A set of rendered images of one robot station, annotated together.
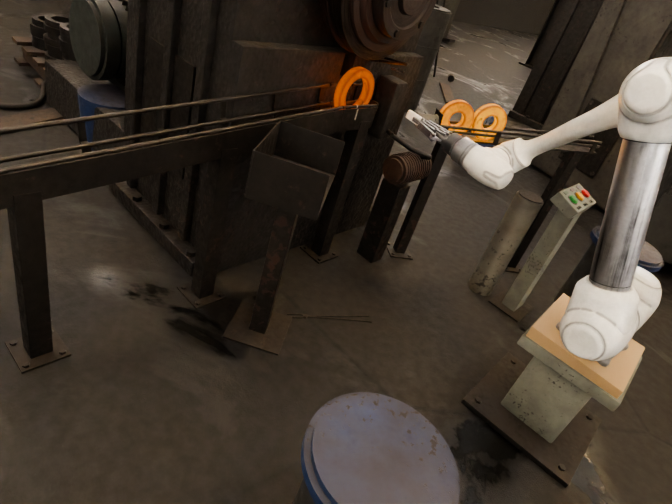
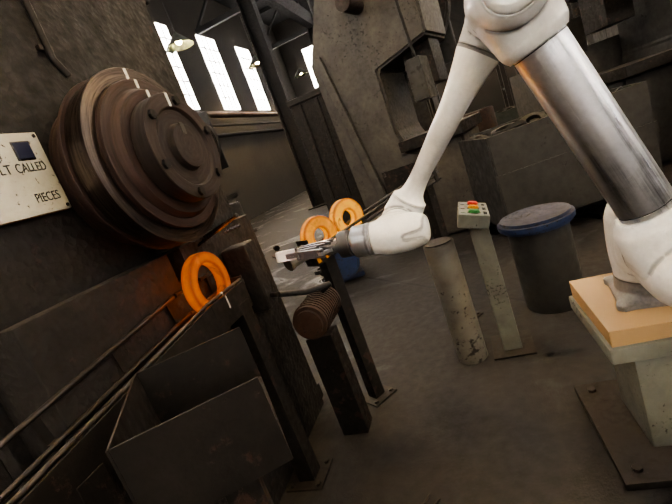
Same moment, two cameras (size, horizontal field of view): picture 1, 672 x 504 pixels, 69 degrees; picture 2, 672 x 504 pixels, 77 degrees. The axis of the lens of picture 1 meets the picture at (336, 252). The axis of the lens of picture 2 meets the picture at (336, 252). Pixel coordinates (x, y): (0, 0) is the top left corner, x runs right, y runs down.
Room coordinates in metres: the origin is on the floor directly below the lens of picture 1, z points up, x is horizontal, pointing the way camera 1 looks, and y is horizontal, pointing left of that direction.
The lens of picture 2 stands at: (0.56, 0.06, 0.96)
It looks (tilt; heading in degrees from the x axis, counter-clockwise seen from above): 12 degrees down; 346
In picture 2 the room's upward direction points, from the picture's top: 20 degrees counter-clockwise
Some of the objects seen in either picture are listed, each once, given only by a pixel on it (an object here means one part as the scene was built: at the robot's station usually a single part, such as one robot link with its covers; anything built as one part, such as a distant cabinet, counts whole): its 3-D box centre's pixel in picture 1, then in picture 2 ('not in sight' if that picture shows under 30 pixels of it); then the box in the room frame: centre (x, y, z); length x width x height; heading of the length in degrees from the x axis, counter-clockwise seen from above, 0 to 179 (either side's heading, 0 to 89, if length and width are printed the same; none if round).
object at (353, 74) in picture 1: (354, 92); (207, 283); (1.81, 0.12, 0.75); 0.18 x 0.03 x 0.18; 146
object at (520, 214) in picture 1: (503, 245); (456, 301); (2.01, -0.72, 0.26); 0.12 x 0.12 x 0.52
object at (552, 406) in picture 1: (553, 385); (669, 372); (1.31, -0.86, 0.16); 0.40 x 0.40 x 0.31; 58
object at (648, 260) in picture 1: (602, 279); (545, 258); (2.09, -1.24, 0.22); 0.32 x 0.32 x 0.43
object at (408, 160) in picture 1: (392, 206); (336, 359); (2.01, -0.18, 0.27); 0.22 x 0.13 x 0.53; 145
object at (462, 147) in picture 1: (463, 151); (362, 240); (1.65, -0.31, 0.72); 0.09 x 0.06 x 0.09; 145
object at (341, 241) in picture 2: (447, 140); (337, 245); (1.69, -0.25, 0.73); 0.09 x 0.08 x 0.07; 55
